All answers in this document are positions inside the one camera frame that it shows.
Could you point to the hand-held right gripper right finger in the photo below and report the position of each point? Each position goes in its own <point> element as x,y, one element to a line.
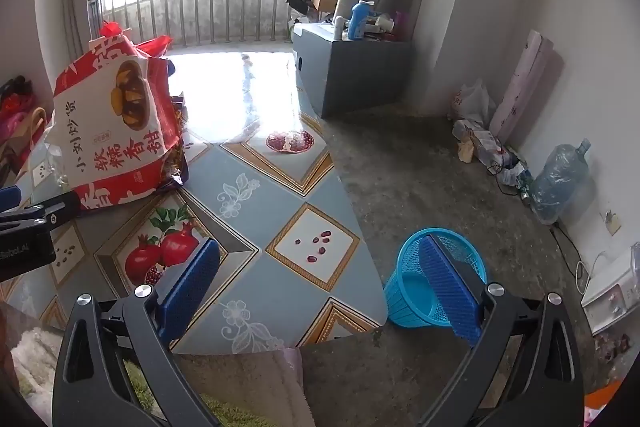
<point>450,292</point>

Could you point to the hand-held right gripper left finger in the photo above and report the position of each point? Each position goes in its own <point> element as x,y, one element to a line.
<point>192,287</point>

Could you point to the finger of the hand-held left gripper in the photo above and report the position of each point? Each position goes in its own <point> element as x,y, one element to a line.
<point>7,198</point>
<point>50,212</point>

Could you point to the blue plastic basket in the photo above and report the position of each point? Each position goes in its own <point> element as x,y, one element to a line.
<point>415,292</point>

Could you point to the red white snack bag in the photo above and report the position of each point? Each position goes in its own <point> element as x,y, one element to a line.
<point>110,132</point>

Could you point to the fluffy white green garment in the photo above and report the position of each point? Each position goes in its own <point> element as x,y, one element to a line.
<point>30,354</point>

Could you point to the fruit print tablecloth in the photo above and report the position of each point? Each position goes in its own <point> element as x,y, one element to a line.
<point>280,207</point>

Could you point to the beige cloth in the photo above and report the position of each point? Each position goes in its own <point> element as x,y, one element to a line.
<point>270,387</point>

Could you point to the clear water jug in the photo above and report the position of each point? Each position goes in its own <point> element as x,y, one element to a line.
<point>555,182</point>

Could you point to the pile of crumpled packaging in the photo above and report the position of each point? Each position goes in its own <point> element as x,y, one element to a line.
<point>480,142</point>

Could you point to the white appliance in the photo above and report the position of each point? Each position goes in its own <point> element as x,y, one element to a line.
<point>610,292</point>

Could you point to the brown floor scraps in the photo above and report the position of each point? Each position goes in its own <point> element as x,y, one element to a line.
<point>612,346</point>

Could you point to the orange sheet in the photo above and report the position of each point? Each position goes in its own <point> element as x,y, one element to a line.
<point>602,397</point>

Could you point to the white plastic bag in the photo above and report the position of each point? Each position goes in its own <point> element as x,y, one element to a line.
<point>472,102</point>

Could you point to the red plastic bag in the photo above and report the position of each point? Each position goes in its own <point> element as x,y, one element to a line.
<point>155,44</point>

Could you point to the pink patterned roll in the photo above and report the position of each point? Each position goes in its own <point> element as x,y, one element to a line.
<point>520,87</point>

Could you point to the grey cabinet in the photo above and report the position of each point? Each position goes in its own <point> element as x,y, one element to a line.
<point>360,72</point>

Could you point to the pink container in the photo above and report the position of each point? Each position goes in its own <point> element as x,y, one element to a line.
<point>400,24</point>

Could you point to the white cup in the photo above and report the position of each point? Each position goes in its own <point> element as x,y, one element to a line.
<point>385,23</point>

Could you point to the small white bottle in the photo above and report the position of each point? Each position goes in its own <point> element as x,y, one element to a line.
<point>340,29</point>

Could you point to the blue bottle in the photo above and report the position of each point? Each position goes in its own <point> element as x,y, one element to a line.
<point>360,22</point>

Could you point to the black object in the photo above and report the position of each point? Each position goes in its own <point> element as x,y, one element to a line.
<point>300,4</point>

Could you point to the cardboard box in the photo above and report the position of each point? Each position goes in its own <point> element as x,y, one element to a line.
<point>325,3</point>

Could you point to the wall socket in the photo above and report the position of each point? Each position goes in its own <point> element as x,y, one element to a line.
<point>612,222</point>

